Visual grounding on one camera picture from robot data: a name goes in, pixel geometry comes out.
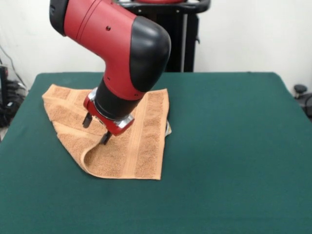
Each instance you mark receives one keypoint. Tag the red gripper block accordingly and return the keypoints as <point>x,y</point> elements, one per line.
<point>112,125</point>

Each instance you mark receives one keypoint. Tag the tan terry towel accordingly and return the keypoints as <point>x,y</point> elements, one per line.
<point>151,136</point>

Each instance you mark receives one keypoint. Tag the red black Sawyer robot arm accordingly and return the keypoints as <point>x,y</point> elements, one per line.
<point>109,48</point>

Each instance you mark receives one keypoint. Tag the black box with red light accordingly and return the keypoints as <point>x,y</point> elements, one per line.
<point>3,83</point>

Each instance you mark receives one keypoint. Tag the dark green table cloth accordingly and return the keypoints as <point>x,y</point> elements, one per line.
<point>219,146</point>

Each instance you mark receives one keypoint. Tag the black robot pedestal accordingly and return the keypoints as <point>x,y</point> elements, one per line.
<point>182,44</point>

